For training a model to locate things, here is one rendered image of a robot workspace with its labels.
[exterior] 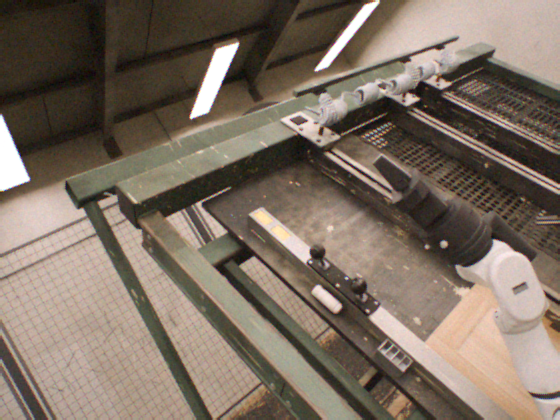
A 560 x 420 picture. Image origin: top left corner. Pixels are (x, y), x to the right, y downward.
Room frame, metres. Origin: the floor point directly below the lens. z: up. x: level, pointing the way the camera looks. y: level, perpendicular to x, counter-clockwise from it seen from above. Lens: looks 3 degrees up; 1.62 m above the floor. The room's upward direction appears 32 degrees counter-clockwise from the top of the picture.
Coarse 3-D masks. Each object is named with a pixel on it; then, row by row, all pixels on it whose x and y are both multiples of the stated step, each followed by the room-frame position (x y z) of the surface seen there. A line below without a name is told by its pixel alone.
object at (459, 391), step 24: (288, 240) 1.08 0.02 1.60; (360, 312) 0.96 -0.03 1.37; (384, 312) 0.97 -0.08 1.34; (384, 336) 0.94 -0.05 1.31; (408, 336) 0.93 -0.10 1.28; (432, 360) 0.90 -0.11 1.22; (432, 384) 0.89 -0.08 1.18; (456, 384) 0.87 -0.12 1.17; (456, 408) 0.87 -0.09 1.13; (480, 408) 0.84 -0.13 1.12
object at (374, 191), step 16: (304, 128) 1.35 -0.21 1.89; (320, 128) 1.32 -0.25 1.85; (320, 144) 1.30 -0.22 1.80; (320, 160) 1.35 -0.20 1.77; (336, 160) 1.31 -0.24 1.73; (352, 160) 1.33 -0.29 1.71; (336, 176) 1.33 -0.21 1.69; (352, 176) 1.28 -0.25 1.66; (368, 176) 1.29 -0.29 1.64; (352, 192) 1.32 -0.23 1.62; (368, 192) 1.27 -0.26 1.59; (384, 192) 1.23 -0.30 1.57; (384, 208) 1.25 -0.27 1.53; (400, 224) 1.23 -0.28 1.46; (416, 224) 1.19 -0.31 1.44; (544, 288) 1.06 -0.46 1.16
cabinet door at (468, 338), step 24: (480, 288) 1.10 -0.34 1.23; (456, 312) 1.03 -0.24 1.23; (480, 312) 1.04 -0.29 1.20; (432, 336) 0.97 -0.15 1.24; (456, 336) 0.98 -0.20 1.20; (480, 336) 0.99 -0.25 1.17; (552, 336) 1.02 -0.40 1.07; (456, 360) 0.93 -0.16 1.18; (480, 360) 0.95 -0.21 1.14; (504, 360) 0.96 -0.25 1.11; (480, 384) 0.90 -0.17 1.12; (504, 384) 0.92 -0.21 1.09; (504, 408) 0.87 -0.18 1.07; (528, 408) 0.88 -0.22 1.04
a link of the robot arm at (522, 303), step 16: (496, 256) 0.63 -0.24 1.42; (512, 256) 0.62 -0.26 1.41; (496, 272) 0.62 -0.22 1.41; (512, 272) 0.62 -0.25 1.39; (528, 272) 0.62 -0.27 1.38; (496, 288) 0.62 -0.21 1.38; (512, 288) 0.62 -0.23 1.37; (528, 288) 0.62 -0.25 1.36; (512, 304) 0.62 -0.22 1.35; (528, 304) 0.62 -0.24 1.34; (544, 304) 0.63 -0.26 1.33; (496, 320) 0.68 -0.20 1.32; (512, 320) 0.63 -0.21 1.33; (528, 320) 0.63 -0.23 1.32
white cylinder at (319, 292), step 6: (318, 288) 1.00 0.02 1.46; (318, 294) 0.99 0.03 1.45; (324, 294) 0.99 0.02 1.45; (330, 294) 0.99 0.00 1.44; (324, 300) 0.99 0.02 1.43; (330, 300) 0.98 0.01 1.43; (336, 300) 0.98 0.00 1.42; (330, 306) 0.98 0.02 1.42; (336, 306) 0.97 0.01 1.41; (336, 312) 0.98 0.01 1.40
